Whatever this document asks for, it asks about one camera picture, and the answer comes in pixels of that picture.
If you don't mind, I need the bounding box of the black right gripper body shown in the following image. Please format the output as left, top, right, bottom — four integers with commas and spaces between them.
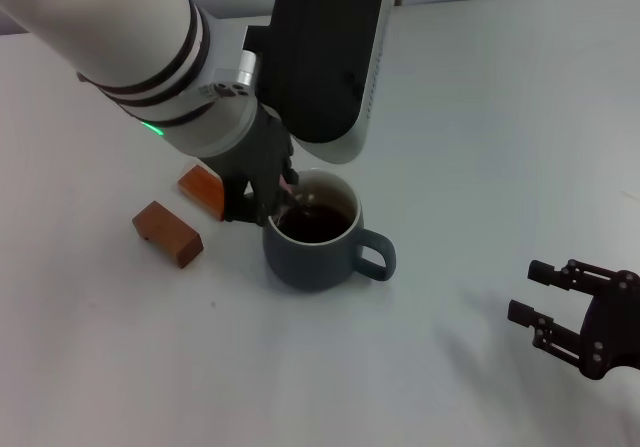
578, 271, 640, 382

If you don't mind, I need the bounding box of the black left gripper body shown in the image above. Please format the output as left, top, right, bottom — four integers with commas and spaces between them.
199, 102, 295, 202

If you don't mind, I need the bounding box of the pink handled metal spoon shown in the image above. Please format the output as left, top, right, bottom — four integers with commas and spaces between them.
279, 174, 315, 217

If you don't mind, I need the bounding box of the grey ceramic cup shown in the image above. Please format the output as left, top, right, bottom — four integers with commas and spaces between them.
262, 167, 398, 292

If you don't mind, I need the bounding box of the orange wet wooden block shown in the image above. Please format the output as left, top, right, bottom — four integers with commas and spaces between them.
177, 165, 225, 218

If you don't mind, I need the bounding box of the dark coffee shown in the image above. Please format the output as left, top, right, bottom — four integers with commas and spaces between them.
274, 201, 356, 243

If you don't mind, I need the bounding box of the brown wooden block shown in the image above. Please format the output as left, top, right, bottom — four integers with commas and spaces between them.
131, 200, 205, 270

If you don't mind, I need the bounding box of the black white wrist camera housing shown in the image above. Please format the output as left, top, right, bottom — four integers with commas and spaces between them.
243, 0, 401, 166

